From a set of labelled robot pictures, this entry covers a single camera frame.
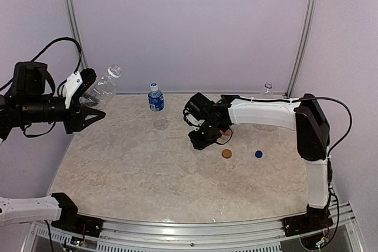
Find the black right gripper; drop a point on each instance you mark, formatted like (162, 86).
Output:
(199, 143)

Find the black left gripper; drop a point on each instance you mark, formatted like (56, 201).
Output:
(75, 117)

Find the orange juice bottle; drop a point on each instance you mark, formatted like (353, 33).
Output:
(227, 132)

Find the brown bottle cap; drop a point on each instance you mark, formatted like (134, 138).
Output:
(226, 153)

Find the clear bottle white cap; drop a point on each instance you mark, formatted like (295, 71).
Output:
(102, 91)

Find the small blue bottle white cap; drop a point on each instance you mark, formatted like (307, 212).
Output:
(155, 98)

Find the blue label clear bottle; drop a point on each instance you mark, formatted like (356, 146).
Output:
(267, 90)

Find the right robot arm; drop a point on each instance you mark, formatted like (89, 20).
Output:
(304, 115)

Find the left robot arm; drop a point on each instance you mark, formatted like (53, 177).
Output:
(27, 103)

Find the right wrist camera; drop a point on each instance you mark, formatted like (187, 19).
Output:
(191, 120)

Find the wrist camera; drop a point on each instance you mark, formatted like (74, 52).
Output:
(76, 85)
(191, 120)

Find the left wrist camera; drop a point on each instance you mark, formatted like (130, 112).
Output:
(76, 85)

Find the left aluminium frame post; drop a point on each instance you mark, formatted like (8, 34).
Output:
(75, 32)

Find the aluminium frame post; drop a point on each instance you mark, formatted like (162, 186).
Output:
(75, 32)
(303, 40)

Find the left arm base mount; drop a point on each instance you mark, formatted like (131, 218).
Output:
(70, 220)

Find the aluminium front rail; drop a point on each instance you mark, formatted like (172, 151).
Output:
(116, 235)

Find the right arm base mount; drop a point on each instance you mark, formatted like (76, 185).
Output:
(312, 220)

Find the right aluminium frame post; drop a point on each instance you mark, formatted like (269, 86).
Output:
(303, 40)

